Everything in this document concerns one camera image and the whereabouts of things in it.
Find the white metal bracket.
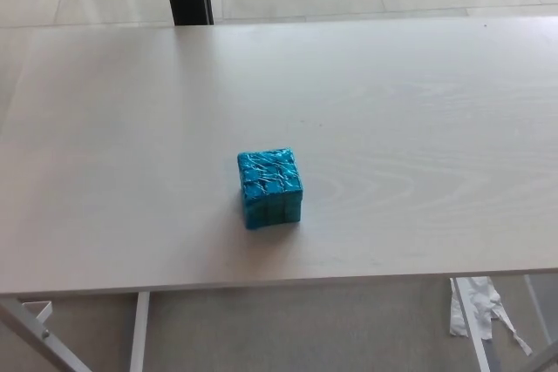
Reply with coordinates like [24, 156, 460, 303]
[19, 299, 53, 324]

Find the crumpled white paper scrap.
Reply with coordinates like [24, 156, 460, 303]
[449, 275, 534, 357]

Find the white diagonal table brace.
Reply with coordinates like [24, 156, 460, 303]
[0, 296, 93, 372]

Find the white table leg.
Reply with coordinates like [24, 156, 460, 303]
[451, 276, 493, 372]
[128, 291, 152, 372]

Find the shiny blue foil cube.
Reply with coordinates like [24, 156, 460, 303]
[236, 147, 304, 231]

